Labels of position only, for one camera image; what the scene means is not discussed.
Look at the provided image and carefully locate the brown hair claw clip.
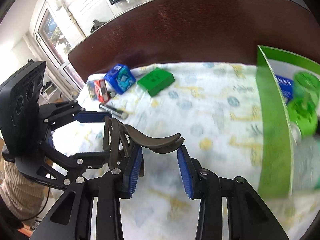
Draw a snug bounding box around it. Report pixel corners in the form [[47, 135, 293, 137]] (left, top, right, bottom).
[[99, 116, 184, 177]]

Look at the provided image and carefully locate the black camera module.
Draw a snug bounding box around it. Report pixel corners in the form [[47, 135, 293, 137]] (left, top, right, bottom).
[[1, 61, 46, 156]]

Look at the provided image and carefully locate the black battery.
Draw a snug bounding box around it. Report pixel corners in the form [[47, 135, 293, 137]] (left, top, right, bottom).
[[110, 91, 116, 98]]

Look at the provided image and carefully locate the green label soda water bottle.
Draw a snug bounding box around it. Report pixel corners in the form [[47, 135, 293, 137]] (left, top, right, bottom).
[[290, 122, 319, 192]]

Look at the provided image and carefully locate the blue plastic cube box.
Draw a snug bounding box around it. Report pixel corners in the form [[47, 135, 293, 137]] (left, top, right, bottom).
[[104, 64, 136, 94]]

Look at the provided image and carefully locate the green mosquito repellent plug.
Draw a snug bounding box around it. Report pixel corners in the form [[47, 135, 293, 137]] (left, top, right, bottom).
[[287, 72, 319, 137]]

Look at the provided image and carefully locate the red playing card box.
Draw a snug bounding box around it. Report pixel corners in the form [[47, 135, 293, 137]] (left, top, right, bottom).
[[87, 79, 110, 103]]

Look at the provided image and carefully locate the black white marker pen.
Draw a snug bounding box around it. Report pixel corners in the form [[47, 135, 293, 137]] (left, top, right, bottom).
[[99, 103, 128, 120]]

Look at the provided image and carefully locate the green cardboard tray box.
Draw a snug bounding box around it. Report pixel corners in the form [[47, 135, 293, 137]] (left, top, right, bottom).
[[256, 46, 319, 199]]

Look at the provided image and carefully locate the beige knit sleeve forearm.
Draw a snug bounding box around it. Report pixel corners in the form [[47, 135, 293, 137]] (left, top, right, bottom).
[[1, 161, 44, 221]]

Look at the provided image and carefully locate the small green cardboard box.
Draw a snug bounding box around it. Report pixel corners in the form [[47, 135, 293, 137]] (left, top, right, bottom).
[[137, 68, 175, 97]]

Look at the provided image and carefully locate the blue medicine box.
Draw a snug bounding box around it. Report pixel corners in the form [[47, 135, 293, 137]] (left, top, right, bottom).
[[276, 75, 293, 103]]

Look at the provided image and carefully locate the dark brown wooden headboard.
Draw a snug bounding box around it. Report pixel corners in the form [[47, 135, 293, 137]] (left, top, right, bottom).
[[68, 0, 319, 80]]

